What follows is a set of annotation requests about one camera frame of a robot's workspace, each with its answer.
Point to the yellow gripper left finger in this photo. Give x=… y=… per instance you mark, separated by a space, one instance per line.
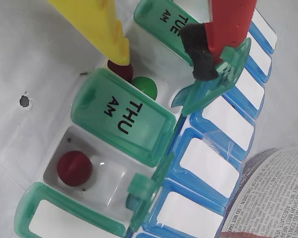
x=94 y=27

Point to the gripper red right finger foam pad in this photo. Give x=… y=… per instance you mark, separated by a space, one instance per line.
x=228 y=22

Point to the red ball pill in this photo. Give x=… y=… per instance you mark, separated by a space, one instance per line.
x=125 y=72
x=74 y=168

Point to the green ball pill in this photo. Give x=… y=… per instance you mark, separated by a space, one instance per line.
x=145 y=85

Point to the weekly pill organizer box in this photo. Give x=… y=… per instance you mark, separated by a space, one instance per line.
x=129 y=116

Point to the clear glass object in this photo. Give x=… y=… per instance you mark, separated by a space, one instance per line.
x=275 y=193

